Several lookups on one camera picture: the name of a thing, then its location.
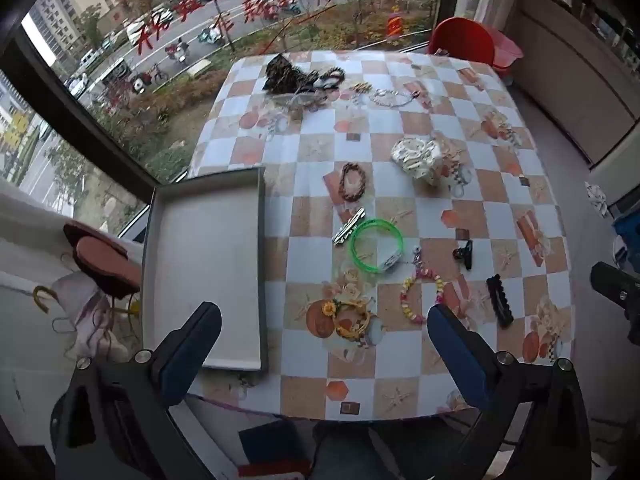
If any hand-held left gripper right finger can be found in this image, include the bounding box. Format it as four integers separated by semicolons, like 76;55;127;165
426;304;594;480

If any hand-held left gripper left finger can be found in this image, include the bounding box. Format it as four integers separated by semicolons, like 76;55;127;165
50;301;223;480

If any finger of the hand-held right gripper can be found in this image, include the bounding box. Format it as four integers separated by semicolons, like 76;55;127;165
590;261;640;308

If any long black hair clip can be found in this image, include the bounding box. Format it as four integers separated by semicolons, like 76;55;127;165
486;274;515;329

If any pink yellow beaded bracelet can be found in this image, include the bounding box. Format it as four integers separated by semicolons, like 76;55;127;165
399;269;446;322

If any grey shallow box tray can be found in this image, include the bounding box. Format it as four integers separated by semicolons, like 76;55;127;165
141;166;269;373

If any yellow flower bracelet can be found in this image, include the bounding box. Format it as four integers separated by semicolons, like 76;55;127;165
322;299;373;341

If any green plastic bangle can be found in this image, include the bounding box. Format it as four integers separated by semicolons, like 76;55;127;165
349;218;405;275

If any silver hair clip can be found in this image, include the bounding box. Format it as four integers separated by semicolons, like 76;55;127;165
332;208;367;247

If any brown beaded bracelet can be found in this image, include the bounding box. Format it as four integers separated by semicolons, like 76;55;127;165
340;161;367;203

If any blue plastic stool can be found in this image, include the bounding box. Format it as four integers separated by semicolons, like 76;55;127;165
612;212;640;261

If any white black patterned scrunchie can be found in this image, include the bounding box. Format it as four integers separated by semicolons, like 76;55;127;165
585;182;613;219

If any brown slipper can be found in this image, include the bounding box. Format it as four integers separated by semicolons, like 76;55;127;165
63;223;142;296

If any yellow hook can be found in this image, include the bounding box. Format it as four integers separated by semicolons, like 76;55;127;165
32;285;53;315

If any checkered hair accessory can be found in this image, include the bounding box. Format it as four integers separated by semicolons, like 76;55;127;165
440;152;473;198

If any white floral scrunchie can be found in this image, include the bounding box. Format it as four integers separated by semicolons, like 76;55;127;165
390;135;446;183

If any beige cabinet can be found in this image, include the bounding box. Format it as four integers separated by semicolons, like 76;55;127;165
510;0;640;171

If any pink plastic bin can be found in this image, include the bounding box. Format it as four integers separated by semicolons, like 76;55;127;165
487;27;525;81

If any red plastic chair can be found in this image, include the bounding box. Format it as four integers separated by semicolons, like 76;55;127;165
427;16;497;66

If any pile of dark hair accessories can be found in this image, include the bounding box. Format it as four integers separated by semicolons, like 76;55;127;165
264;52;306;95

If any clear bead bracelet pile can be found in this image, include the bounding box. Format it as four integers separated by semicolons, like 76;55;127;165
260;92;321;136

